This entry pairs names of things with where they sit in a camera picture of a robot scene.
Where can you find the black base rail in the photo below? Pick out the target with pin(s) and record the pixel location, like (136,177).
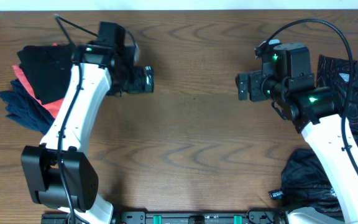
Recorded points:
(251,217)

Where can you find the black t-shirt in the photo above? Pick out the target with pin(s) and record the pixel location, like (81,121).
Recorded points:
(48,73)

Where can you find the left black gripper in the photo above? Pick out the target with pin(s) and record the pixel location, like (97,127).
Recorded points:
(137,87)

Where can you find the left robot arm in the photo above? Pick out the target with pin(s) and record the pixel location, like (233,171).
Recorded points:
(57,171)

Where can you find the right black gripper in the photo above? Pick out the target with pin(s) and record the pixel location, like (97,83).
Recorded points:
(257,79)

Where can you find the folded navy blue garment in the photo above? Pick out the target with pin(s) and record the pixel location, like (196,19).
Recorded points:
(25,110)

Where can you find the black sports shorts with logo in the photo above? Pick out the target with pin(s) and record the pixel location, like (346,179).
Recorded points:
(305,183)

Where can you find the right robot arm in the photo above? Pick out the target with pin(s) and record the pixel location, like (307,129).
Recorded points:
(314,113)

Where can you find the black orange patterned garment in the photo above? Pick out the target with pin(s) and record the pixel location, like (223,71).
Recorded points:
(334,73)

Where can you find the folded red shirt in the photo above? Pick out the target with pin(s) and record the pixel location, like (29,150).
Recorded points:
(42,93)

